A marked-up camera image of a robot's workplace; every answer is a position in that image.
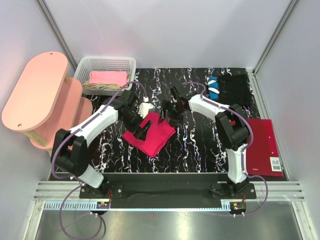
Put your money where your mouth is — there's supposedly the red t shirt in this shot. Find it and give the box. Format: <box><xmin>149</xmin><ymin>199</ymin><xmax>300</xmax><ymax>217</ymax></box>
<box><xmin>122</xmin><ymin>112</ymin><xmax>176</xmax><ymax>158</ymax></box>

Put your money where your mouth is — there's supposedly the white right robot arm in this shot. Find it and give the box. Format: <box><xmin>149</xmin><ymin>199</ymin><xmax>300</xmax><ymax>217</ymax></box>
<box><xmin>159</xmin><ymin>83</ymin><xmax>253</xmax><ymax>197</ymax></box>

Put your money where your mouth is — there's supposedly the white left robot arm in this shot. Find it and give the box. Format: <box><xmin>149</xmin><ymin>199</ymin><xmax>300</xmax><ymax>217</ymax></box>
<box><xmin>50</xmin><ymin>90</ymin><xmax>155</xmax><ymax>189</ymax></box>

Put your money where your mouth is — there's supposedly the pink folded t shirt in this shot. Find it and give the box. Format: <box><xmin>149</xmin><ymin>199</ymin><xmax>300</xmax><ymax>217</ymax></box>
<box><xmin>88</xmin><ymin>71</ymin><xmax>128</xmax><ymax>87</ymax></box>

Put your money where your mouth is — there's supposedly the beige folded t shirt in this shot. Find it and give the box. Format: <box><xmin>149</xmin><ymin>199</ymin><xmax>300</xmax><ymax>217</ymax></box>
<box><xmin>82</xmin><ymin>74</ymin><xmax>131</xmax><ymax>90</ymax></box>

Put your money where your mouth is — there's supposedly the black folded t shirt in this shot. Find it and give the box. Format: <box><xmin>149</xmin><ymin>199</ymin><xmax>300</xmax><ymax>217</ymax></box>
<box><xmin>207</xmin><ymin>74</ymin><xmax>252</xmax><ymax>107</ymax></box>

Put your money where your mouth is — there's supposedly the left orange connector board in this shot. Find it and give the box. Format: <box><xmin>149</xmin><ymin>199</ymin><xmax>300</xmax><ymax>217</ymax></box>
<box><xmin>96</xmin><ymin>200</ymin><xmax>111</xmax><ymax>209</ymax></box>

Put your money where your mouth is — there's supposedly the orange connector board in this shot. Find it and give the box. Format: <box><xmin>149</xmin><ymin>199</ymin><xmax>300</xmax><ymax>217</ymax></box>
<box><xmin>230</xmin><ymin>202</ymin><xmax>247</xmax><ymax>212</ymax></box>
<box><xmin>96</xmin><ymin>200</ymin><xmax>111</xmax><ymax>209</ymax></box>

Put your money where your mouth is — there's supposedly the pink three tier shelf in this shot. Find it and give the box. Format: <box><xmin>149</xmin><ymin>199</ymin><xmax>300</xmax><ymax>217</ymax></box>
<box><xmin>1</xmin><ymin>51</ymin><xmax>93</xmax><ymax>153</ymax></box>

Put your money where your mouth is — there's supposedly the right orange connector board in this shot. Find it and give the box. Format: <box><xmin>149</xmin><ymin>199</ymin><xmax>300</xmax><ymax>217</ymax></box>
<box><xmin>230</xmin><ymin>202</ymin><xmax>247</xmax><ymax>212</ymax></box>

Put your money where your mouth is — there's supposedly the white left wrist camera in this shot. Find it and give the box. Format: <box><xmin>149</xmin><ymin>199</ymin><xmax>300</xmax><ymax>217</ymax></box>
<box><xmin>138</xmin><ymin>97</ymin><xmax>155</xmax><ymax>119</ymax></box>

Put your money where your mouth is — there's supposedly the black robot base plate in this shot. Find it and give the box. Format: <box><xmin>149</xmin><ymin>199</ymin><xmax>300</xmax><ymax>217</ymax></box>
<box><xmin>79</xmin><ymin>173</ymin><xmax>257</xmax><ymax>211</ymax></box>

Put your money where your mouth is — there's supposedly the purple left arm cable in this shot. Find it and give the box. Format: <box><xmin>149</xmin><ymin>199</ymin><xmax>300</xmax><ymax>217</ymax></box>
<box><xmin>50</xmin><ymin>81</ymin><xmax>150</xmax><ymax>238</ymax></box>

